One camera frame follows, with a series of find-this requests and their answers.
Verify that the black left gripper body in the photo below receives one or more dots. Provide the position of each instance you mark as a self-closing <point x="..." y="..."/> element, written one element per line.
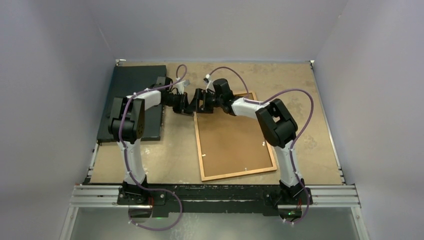
<point x="178" y="102"/>

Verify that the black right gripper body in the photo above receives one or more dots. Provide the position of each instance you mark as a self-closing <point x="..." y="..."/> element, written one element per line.
<point x="211" y="100"/>

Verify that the brown frame backing board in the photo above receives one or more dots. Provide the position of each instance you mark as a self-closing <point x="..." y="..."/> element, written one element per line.
<point x="235" y="142"/>

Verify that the light wooden picture frame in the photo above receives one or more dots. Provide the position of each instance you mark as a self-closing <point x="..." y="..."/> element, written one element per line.
<point x="202" y="149"/>

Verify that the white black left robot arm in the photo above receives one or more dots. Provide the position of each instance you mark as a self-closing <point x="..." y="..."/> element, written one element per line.
<point x="127" y="124"/>

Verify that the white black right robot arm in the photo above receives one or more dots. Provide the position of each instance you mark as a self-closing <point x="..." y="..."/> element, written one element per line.
<point x="277" y="125"/>

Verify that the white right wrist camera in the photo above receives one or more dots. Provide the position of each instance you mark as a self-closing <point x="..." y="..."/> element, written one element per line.
<point x="209" y="83"/>

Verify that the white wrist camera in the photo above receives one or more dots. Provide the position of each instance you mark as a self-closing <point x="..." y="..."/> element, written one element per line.
<point x="181" y="85"/>
<point x="209" y="83"/>

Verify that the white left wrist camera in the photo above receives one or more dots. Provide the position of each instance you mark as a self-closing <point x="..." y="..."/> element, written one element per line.
<point x="181" y="85"/>

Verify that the aluminium rail base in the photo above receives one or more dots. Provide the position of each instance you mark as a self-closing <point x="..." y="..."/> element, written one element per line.
<point x="268" y="200"/>

